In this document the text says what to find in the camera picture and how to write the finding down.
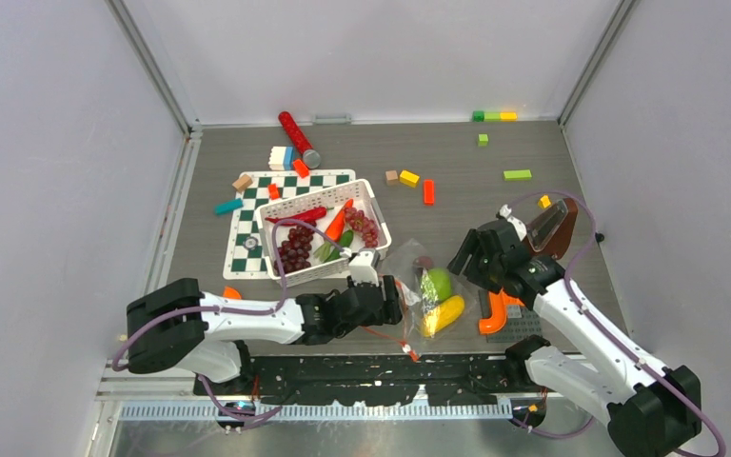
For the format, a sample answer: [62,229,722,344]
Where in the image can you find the green fake apple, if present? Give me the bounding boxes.
[420,268,453,304]

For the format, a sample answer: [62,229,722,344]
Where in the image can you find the yellow fake banana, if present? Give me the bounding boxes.
[421,295,465,338]

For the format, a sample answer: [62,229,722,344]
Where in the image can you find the clear zip top bag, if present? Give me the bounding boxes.
[370,239,479,362]

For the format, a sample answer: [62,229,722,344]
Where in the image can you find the green fake chili pepper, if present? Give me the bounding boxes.
[314,229,354,263]

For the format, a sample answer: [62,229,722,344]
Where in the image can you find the orange fake carrot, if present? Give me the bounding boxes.
[325,199,354,242]

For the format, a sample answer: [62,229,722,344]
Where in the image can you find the purple fake grapes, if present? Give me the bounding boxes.
[277,226,314,274]

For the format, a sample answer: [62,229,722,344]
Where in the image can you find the pink fake grapes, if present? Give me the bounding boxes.
[344,208,380,248]

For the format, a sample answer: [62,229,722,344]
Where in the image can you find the red fake chili pepper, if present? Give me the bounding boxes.
[266,207,328,224]

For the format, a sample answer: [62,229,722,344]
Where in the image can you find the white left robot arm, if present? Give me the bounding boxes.
[112,276,405,394]

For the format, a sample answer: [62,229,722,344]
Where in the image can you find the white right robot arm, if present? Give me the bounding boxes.
[447,216,702,456]

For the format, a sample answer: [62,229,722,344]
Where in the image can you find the dark red fake plum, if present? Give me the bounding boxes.
[413,255,435,270]

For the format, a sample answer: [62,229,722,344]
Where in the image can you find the orange S-shaped track piece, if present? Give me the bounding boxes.
[478,290,524,335]

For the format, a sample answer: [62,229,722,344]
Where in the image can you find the brown box with lid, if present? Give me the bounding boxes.
[524,198,579,260]

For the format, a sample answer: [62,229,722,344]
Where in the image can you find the grey lego baseplate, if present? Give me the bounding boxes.
[479,291,542,344]

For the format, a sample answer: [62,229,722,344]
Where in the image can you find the small yellow cube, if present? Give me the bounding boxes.
[538,195,552,209]

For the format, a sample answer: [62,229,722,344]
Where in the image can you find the flat green block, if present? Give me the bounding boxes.
[503,169,533,181]

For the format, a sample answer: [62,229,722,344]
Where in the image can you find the red rectangular block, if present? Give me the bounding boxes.
[423,179,436,206]

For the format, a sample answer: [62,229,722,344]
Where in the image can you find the brown wooden cube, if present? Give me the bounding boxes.
[385,170,399,186]

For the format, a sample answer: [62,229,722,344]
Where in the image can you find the green white chessboard mat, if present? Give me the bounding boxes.
[223,169,356,280]

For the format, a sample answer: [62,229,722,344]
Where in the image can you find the orange curved track piece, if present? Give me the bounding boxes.
[222,287,242,300]

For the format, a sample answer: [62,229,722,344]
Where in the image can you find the small red block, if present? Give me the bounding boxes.
[267,184,281,200]

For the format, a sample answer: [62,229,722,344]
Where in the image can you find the green yellow block row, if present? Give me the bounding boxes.
[471,110,518,122]

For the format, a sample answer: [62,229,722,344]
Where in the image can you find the red block near tube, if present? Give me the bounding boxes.
[291,159,310,178]

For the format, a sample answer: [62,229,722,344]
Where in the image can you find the red cylinder tube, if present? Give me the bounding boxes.
[278,111,322,169]

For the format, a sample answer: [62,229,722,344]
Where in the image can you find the white blue toy block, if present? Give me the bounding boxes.
[267,146,295,171]

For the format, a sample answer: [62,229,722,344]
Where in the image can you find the tan wooden block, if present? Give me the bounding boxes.
[232,173,253,193]

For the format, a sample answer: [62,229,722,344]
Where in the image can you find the teal block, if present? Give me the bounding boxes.
[214,198,244,216]

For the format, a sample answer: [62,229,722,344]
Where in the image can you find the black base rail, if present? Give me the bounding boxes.
[208,354,541,407]

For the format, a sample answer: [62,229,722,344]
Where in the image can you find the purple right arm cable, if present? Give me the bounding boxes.
[506,190,727,457]

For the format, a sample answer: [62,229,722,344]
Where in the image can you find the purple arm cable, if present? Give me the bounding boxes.
[506,190,727,457]
[110,218,354,432]

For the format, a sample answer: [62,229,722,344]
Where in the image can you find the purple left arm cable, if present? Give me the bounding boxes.
[110,218,354,432]

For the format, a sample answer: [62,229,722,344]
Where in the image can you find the white slotted cable duct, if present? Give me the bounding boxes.
[119,399,513,422]

